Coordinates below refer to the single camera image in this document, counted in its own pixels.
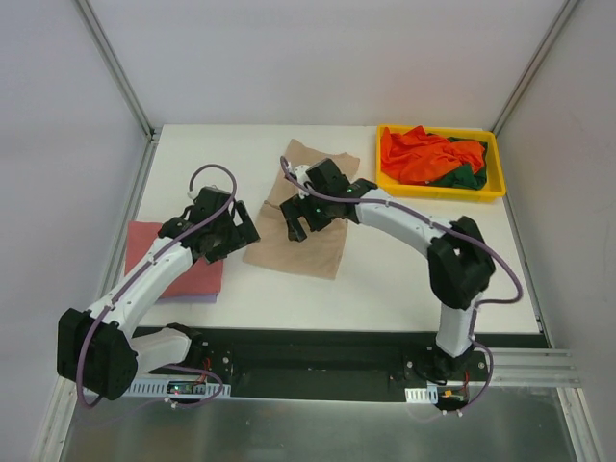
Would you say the beige t shirt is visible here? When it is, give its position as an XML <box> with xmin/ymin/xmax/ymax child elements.
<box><xmin>241</xmin><ymin>138</ymin><xmax>362</xmax><ymax>281</ymax></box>

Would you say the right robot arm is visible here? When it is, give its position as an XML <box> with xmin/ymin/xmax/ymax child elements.
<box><xmin>280</xmin><ymin>157</ymin><xmax>495</xmax><ymax>380</ymax></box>

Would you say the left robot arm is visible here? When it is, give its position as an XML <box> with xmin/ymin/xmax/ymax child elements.
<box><xmin>56</xmin><ymin>187</ymin><xmax>260</xmax><ymax>400</ymax></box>

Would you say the folded red t shirt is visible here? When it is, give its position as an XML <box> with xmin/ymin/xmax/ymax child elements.
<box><xmin>124</xmin><ymin>221</ymin><xmax>223</xmax><ymax>302</ymax></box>

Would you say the folded purple t shirt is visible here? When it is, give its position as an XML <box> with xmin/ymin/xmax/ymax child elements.
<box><xmin>156</xmin><ymin>294</ymin><xmax>218</xmax><ymax>305</ymax></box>

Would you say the orange t shirt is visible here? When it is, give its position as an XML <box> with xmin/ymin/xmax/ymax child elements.
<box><xmin>379</xmin><ymin>126</ymin><xmax>482</xmax><ymax>186</ymax></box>

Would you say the yellow plastic bin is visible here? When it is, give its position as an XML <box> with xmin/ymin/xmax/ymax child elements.
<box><xmin>375</xmin><ymin>124</ymin><xmax>506</xmax><ymax>202</ymax></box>

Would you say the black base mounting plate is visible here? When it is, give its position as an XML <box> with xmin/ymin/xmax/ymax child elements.
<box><xmin>143</xmin><ymin>322</ymin><xmax>552</xmax><ymax>403</ymax></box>

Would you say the green t shirt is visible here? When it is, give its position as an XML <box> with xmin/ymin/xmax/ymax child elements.
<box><xmin>425</xmin><ymin>140</ymin><xmax>489</xmax><ymax>191</ymax></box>

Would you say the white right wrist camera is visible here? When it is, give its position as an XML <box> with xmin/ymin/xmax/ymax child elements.
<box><xmin>292</xmin><ymin>165</ymin><xmax>314</xmax><ymax>198</ymax></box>

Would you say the aluminium frame rail left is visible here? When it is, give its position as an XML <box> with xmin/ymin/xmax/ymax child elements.
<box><xmin>62</xmin><ymin>137</ymin><xmax>160</xmax><ymax>376</ymax></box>

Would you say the aluminium frame rail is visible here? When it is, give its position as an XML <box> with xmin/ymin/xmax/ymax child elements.
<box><xmin>491</xmin><ymin>348</ymin><xmax>581</xmax><ymax>388</ymax></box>
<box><xmin>62</xmin><ymin>137</ymin><xmax>160</xmax><ymax>376</ymax></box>

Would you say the left perforated cable tray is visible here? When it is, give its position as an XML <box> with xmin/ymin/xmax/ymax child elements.
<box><xmin>123</xmin><ymin>378</ymin><xmax>231</xmax><ymax>399</ymax></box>

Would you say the perforated cable tray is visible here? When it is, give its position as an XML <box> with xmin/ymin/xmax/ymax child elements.
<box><xmin>123</xmin><ymin>378</ymin><xmax>231</xmax><ymax>399</ymax></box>
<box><xmin>404</xmin><ymin>386</ymin><xmax>439</xmax><ymax>405</ymax></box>

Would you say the right perforated cable tray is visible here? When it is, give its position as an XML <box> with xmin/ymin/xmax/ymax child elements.
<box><xmin>404</xmin><ymin>386</ymin><xmax>439</xmax><ymax>405</ymax></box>

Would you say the aluminium frame post left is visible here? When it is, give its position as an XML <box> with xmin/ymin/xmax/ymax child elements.
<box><xmin>72</xmin><ymin>0</ymin><xmax>157</xmax><ymax>141</ymax></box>

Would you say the aluminium frame post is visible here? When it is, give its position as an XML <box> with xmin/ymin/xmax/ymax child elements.
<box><xmin>72</xmin><ymin>0</ymin><xmax>157</xmax><ymax>141</ymax></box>
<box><xmin>491</xmin><ymin>0</ymin><xmax>583</xmax><ymax>136</ymax></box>

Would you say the aluminium front frame rail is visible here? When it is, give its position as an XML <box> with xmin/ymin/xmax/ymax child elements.
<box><xmin>491</xmin><ymin>348</ymin><xmax>581</xmax><ymax>388</ymax></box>

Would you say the aluminium frame post right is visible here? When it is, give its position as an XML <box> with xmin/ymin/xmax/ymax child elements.
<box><xmin>491</xmin><ymin>0</ymin><xmax>583</xmax><ymax>136</ymax></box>

